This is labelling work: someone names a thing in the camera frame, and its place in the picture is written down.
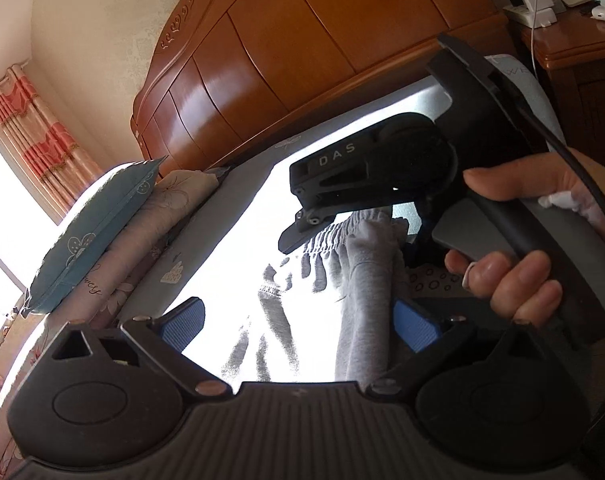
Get white charger box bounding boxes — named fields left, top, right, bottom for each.
left=505, top=0, right=563, bottom=28

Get wooden nightstand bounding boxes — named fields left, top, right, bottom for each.
left=502, top=0, right=605, bottom=186

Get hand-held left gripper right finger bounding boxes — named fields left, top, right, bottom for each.
left=367, top=300, right=538, bottom=395

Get window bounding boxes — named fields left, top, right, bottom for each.
left=0, top=140, right=66, bottom=348

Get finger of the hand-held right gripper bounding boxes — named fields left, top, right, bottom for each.
left=277, top=132, right=398, bottom=256

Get person's right hand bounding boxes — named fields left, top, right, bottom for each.
left=445, top=149, right=605, bottom=331

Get pink floral folded quilt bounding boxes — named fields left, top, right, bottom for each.
left=0, top=170, right=220, bottom=480

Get red patterned curtain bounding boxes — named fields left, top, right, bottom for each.
left=0, top=66, right=103, bottom=223

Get white charging cable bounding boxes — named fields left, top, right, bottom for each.
left=525, top=0, right=545, bottom=78

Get grey sweatpants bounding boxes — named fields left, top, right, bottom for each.
left=222, top=207, right=408, bottom=386

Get teal pillow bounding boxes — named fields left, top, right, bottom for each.
left=22, top=156, right=168, bottom=316

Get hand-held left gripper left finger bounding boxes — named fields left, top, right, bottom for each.
left=50, top=297, right=233, bottom=398

